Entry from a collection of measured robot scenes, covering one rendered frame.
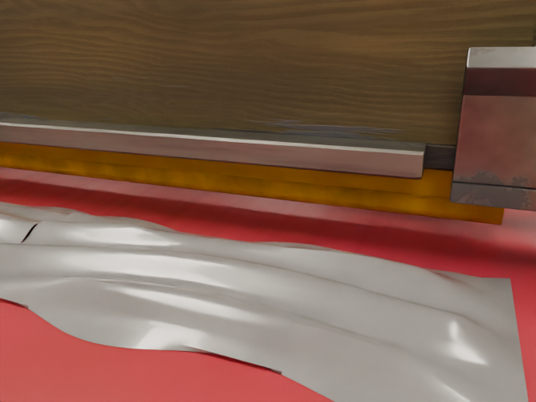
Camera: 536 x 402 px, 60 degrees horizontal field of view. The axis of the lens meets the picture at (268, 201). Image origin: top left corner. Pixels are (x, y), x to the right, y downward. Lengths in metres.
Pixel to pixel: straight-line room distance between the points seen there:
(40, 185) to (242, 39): 0.15
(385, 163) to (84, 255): 0.11
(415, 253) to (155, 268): 0.10
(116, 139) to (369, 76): 0.11
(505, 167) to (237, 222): 0.11
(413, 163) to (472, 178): 0.02
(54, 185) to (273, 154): 0.15
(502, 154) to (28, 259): 0.17
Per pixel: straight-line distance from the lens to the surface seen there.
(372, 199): 0.20
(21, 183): 0.30
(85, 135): 0.23
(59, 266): 0.18
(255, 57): 0.19
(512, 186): 0.17
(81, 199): 0.26
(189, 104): 0.21
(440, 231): 0.21
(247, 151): 0.19
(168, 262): 0.17
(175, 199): 0.24
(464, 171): 0.17
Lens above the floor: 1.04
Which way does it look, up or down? 22 degrees down
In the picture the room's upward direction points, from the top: 2 degrees counter-clockwise
